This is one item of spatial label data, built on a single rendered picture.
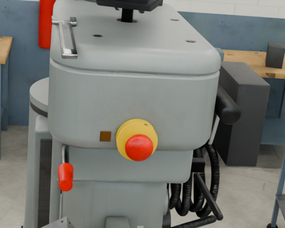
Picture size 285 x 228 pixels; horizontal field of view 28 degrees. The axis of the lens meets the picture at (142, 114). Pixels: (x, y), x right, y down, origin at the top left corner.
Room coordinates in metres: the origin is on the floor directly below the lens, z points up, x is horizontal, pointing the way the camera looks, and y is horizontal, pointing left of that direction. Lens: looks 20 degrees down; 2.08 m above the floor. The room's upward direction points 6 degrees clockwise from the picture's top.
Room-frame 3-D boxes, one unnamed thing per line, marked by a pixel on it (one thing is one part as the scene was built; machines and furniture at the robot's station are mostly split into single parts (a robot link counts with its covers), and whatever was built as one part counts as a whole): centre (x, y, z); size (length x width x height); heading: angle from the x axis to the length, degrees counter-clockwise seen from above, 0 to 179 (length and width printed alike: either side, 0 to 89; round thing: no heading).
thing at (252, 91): (1.34, -0.24, 1.62); 0.20 x 0.09 x 0.21; 10
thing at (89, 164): (1.03, 0.05, 1.68); 0.34 x 0.24 x 0.10; 10
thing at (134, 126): (0.76, 0.00, 1.76); 0.06 x 0.02 x 0.06; 100
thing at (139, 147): (0.74, 0.00, 1.76); 0.04 x 0.03 x 0.04; 100
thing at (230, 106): (1.05, -0.10, 1.79); 0.45 x 0.04 x 0.04; 10
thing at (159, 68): (1.01, 0.05, 1.81); 0.47 x 0.26 x 0.16; 10
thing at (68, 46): (0.81, 0.12, 1.89); 0.24 x 0.04 x 0.01; 11
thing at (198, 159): (1.03, -0.09, 1.60); 0.08 x 0.02 x 0.04; 100
